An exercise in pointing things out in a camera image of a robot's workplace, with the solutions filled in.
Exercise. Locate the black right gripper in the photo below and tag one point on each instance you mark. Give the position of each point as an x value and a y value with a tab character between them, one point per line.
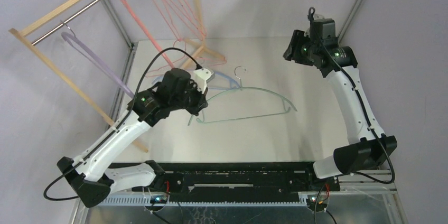
292	45

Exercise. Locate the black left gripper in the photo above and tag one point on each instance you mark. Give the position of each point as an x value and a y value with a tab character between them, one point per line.
201	102

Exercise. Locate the blue plastic hanger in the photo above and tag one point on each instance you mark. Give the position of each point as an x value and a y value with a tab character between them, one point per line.
222	81

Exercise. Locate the purple plastic hanger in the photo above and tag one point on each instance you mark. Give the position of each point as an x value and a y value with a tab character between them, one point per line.
81	48

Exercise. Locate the pink curved plastic hanger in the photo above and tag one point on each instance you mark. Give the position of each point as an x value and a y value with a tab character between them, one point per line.
147	32

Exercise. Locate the pink notched hanger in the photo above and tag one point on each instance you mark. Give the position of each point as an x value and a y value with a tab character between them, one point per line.
191	18

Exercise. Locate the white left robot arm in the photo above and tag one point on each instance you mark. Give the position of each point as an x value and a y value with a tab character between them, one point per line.
90	175

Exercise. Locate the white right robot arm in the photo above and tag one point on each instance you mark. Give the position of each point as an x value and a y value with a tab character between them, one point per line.
369	146

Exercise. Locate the metal rack hanging rod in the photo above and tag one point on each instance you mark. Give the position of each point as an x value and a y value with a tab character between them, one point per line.
65	22

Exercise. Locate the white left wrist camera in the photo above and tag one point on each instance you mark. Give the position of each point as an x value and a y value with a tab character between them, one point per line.
201	77

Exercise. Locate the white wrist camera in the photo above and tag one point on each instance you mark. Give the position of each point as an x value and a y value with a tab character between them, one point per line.
314	17
201	77

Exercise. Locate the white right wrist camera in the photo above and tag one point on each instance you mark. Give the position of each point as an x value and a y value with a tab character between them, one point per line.
314	17

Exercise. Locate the right aluminium frame post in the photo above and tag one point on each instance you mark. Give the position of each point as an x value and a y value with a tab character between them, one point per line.
356	6

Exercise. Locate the aluminium frame post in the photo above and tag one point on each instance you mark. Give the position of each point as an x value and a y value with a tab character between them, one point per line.
356	6
113	15

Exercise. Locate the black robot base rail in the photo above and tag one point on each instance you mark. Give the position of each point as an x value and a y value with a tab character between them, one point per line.
247	184

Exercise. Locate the left aluminium frame post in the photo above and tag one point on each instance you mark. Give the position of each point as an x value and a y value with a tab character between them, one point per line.
113	15

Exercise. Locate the wooden clothes rack frame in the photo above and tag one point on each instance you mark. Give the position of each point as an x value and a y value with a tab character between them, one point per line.
60	104

